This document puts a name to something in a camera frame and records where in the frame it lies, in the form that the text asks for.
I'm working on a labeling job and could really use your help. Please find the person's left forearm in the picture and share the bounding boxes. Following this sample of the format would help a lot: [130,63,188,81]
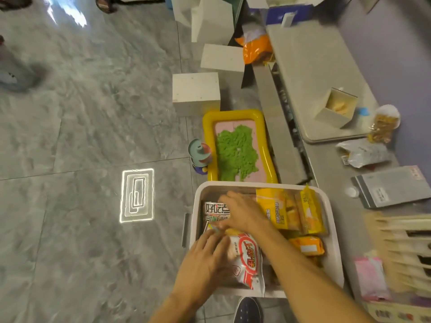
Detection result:
[148,288,206,323]

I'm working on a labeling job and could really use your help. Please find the small open cardboard box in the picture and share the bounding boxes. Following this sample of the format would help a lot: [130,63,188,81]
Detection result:
[314,87,358,129]

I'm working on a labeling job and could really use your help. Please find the small orange snack packet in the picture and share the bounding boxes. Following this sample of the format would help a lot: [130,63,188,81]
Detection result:
[289,236,326,257]

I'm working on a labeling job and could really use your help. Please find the person's right hand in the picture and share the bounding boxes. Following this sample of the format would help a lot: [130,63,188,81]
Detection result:
[218,191,270,235]

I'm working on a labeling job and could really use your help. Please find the silver foil bag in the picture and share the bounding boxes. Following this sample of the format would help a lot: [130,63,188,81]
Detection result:
[336,138,393,169]

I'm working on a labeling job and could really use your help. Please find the narrow yellow snack packet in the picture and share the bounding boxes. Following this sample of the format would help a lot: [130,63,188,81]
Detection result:
[296,185,329,236]

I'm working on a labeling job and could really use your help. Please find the teal plastic toy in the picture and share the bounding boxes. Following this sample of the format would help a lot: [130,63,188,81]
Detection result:
[187,138,213,175]

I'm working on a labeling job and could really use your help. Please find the long grey bar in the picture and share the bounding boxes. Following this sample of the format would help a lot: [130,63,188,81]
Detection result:
[253,64,309,185]

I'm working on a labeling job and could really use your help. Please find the white foam block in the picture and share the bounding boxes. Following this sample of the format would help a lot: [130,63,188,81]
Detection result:
[172,72,221,117]
[200,44,246,90]
[191,0,235,46]

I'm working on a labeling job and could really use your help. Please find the clear bag of golden snacks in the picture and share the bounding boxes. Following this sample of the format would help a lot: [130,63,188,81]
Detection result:
[367,104,401,144]

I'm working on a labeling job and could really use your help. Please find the green play sand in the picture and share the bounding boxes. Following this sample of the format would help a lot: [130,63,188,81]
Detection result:
[215,124,260,182]

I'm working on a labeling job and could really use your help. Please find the yellow inflatable tray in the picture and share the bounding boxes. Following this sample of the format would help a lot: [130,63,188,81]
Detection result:
[202,109,279,184]

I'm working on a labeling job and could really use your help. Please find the pink packet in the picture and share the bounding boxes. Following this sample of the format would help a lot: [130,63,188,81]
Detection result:
[353,256,392,302]

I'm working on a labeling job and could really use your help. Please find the grey folding board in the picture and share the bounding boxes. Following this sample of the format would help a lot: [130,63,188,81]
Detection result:
[266,19,379,144]

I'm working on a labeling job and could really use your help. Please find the wide yellow snack packet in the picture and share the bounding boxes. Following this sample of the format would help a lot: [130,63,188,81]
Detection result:
[256,188,301,231]

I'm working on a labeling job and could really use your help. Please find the grey flat pouch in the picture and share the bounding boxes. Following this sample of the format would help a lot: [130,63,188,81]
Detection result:
[351,165,431,209]

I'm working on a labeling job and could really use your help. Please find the person's left hand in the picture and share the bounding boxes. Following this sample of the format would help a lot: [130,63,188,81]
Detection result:
[172,229,233,302]

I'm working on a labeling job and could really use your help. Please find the person's right forearm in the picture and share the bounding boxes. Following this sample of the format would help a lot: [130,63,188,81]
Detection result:
[254,218,375,323]

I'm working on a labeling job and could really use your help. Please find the white and red snack packet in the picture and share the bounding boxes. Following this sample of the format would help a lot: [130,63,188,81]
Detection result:
[226,232,266,298]

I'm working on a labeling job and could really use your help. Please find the white black-print snack packet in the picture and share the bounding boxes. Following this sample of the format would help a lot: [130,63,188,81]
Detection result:
[202,202,231,230]

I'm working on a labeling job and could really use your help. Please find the orange plastic bag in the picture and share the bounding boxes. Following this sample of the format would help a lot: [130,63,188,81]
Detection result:
[235,30,274,65]

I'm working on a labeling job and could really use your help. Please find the blue box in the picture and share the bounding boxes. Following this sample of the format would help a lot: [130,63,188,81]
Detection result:
[265,4,314,26]

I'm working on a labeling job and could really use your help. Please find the dark mesh shoe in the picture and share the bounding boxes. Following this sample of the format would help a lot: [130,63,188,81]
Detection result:
[233,297,264,323]

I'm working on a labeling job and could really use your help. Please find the white plastic storage bin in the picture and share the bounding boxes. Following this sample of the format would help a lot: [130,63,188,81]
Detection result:
[189,181,345,299]

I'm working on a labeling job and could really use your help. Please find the wooden rack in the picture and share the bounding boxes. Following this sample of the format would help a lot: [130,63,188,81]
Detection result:
[365,212,431,297]

